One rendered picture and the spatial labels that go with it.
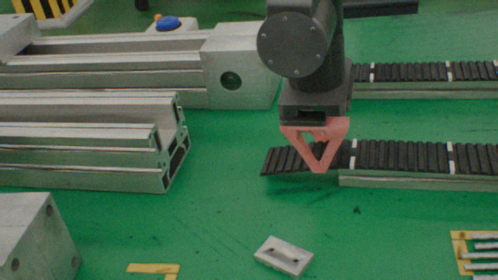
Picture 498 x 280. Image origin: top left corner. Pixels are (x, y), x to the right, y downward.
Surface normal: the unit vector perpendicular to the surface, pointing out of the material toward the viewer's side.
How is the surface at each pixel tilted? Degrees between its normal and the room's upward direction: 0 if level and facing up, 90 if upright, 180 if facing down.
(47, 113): 90
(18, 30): 90
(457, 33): 0
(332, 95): 1
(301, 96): 1
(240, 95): 90
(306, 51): 89
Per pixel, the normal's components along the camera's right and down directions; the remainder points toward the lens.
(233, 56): -0.22, 0.58
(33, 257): 0.98, -0.04
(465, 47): -0.14, -0.82
